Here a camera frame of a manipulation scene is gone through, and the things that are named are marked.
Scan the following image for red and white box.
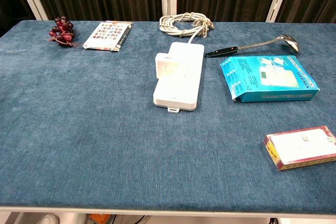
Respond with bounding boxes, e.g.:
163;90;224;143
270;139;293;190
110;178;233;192
263;125;336;172

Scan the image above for steel ladle black handle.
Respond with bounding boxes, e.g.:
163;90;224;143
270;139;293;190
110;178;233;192
204;34;300;58

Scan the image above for dark red grape bunch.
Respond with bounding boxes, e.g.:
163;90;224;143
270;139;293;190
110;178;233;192
47;16;82;48

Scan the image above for white power strip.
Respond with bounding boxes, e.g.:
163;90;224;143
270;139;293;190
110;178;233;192
153;41;205;114

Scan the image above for blue cardboard product box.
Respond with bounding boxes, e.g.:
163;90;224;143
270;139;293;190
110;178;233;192
219;55;320;103

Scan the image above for white picture card booklet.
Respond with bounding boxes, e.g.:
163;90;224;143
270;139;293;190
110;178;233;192
82;20;133;52

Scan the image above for blue table cloth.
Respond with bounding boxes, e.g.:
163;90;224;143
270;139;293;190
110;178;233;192
0;19;336;212

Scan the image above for coiled white power cable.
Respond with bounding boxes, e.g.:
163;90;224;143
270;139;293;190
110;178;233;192
159;12;215;44

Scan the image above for white plug adapter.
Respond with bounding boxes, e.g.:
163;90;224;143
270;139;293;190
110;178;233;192
154;52;188;81

